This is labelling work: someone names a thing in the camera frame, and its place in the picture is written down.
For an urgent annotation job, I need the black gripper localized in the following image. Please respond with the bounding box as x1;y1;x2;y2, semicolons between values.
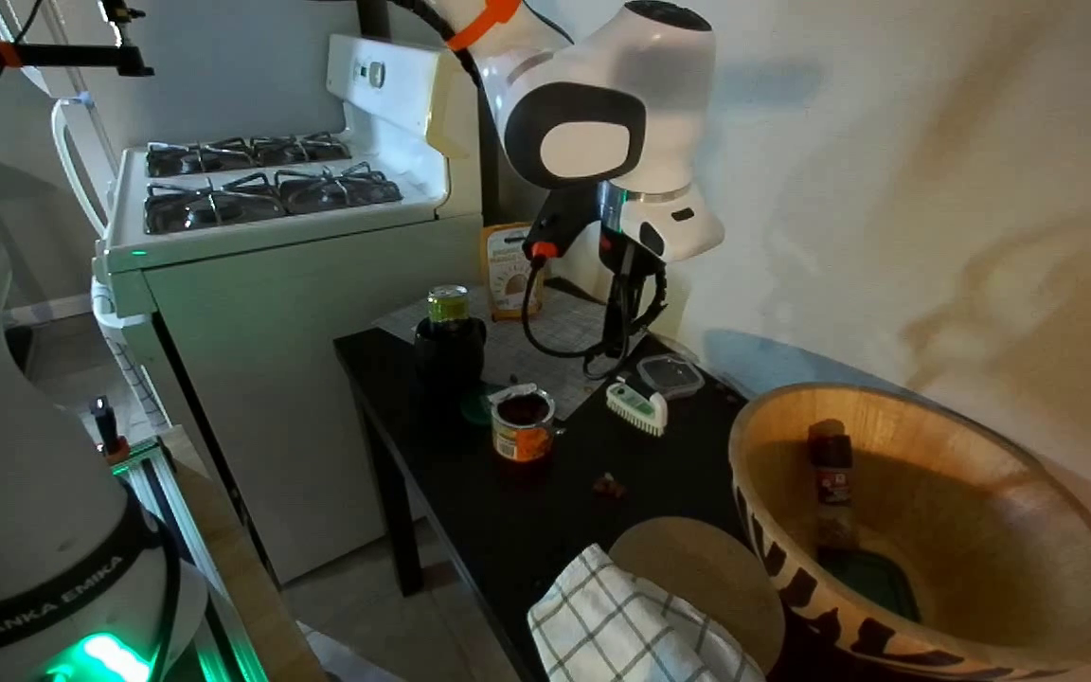
595;215;675;367

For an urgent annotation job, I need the tin cup with brown contents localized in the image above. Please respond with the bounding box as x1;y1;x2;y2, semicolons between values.
489;382;561;466

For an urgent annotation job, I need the green yellow can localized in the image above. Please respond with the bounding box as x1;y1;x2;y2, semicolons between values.
423;279;475;330

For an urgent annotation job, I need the grey woven placemat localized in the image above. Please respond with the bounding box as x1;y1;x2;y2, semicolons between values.
370;284;651;423

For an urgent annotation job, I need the round wooden board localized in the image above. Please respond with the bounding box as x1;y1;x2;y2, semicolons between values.
606;511;788;676

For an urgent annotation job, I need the green item inside bowl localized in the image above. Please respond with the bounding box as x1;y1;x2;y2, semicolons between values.
813;541;924;625

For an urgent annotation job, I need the wooden plank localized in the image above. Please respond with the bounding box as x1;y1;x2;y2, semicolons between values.
170;430;321;682

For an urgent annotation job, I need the small brown objects pile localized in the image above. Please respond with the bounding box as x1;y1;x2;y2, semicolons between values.
587;466;634;504

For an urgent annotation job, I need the clear plastic container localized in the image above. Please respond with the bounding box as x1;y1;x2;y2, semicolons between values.
634;354;710;407

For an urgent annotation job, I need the spice bottle with dark cap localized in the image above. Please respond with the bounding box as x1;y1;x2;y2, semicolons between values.
802;418;859;550

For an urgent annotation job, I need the white hose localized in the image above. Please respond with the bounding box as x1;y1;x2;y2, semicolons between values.
49;92;113;240

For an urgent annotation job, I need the large patterned wooden bowl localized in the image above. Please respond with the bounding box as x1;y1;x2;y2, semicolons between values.
722;382;1091;682

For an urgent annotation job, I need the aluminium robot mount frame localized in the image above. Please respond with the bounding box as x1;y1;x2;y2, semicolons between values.
107;430;274;682

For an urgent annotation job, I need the black table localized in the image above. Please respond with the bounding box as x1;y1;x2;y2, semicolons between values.
334;277;853;682

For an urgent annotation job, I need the orange snack pouch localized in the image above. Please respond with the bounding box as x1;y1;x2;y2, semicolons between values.
477;221;552;322

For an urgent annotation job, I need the white gas stove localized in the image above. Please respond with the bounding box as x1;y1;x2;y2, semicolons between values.
88;32;483;586

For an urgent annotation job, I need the red and black tool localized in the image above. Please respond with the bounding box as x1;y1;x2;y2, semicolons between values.
88;393;132;461

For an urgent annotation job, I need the white checkered cloth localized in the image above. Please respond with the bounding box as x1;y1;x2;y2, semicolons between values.
523;541;768;682

